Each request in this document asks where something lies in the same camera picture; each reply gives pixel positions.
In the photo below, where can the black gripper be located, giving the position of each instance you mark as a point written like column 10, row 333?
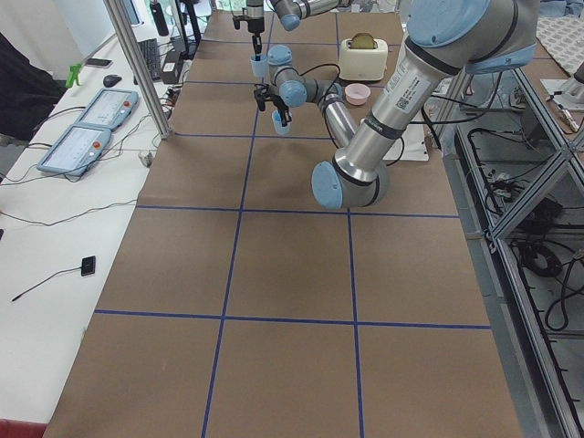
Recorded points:
column 255, row 24
column 272, row 97

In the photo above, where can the light blue cup robot-left side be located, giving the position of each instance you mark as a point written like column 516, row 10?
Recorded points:
column 282, row 131

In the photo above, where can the light blue cup robot-right side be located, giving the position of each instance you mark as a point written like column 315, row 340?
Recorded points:
column 259, row 65

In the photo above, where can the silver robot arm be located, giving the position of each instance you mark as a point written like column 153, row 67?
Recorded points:
column 289, row 13
column 443, row 38

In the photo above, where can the pink plastic bowl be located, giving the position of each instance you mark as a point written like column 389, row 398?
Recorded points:
column 357, row 94

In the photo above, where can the cream two-slot toaster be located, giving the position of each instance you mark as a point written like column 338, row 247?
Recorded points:
column 363, row 64

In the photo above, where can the toasted bread slice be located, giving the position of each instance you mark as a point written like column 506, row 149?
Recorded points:
column 362, row 41

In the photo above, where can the black water bottle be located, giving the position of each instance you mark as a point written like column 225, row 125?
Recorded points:
column 159, row 18

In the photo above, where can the black keyboard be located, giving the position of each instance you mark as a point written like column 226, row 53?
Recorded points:
column 150, row 52

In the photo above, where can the black computer mouse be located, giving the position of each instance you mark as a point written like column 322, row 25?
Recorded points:
column 110, row 81

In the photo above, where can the black smartphone on table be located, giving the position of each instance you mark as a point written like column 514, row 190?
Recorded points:
column 98, row 63

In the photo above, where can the upper teach pendant tablet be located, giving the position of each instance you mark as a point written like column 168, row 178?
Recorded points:
column 109, row 109

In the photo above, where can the teach pendant tablet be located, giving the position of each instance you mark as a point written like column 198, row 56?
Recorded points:
column 109, row 109
column 75, row 150

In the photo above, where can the green plastic clamp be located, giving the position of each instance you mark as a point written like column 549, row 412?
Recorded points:
column 73, row 76

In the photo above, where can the lower teach pendant tablet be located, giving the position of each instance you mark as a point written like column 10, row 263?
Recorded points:
column 75, row 150

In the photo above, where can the aluminium frame post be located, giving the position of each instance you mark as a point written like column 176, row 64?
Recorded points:
column 130, row 48

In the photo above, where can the small black puck with cable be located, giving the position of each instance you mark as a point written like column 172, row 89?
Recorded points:
column 88, row 265

